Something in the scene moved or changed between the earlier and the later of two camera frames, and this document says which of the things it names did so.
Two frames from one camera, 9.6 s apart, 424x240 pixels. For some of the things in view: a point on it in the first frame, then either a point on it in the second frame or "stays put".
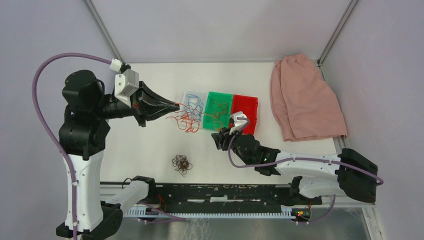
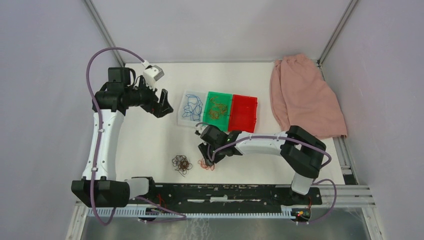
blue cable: x=194 y=105 stays put
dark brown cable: x=181 y=162 stays put
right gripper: x=223 y=134 -> x=209 y=159
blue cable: x=195 y=107 stays put
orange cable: x=187 y=122 -> x=203 y=164
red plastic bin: x=249 y=105 stays put
